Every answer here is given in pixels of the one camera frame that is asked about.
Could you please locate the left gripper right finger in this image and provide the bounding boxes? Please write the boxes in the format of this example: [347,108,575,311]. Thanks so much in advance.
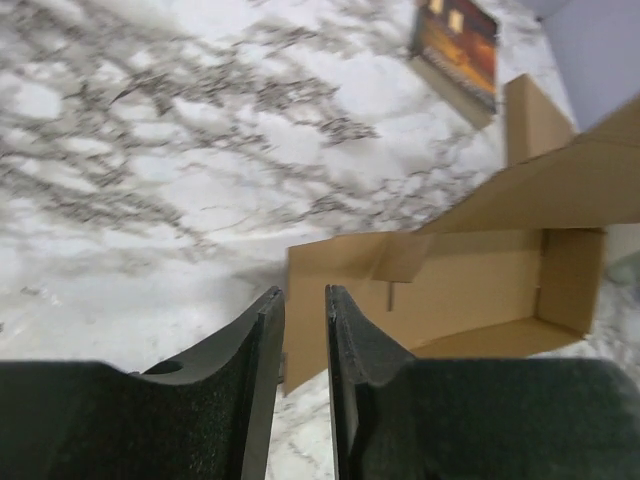
[325,285,639,479]

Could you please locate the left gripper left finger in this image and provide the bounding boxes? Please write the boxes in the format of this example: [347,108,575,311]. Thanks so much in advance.
[1,288,285,479]

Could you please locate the dark orange paperback book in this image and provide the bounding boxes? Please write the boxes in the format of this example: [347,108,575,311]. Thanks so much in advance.
[408,0,498,130]

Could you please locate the folded brown cardboard box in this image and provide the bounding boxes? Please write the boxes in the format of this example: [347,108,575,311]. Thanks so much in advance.
[504,74,575,167]

